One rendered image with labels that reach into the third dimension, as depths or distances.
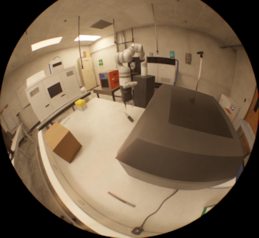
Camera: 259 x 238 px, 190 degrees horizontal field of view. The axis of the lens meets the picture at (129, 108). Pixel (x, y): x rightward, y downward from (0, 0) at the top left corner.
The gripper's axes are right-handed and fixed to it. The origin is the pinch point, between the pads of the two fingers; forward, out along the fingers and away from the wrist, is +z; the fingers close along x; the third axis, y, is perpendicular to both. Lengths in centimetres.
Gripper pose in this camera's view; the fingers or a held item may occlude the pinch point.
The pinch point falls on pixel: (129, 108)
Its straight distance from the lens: 56.1
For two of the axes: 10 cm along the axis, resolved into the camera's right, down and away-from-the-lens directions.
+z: 0.7, 8.2, 5.6
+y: -4.9, -4.6, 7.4
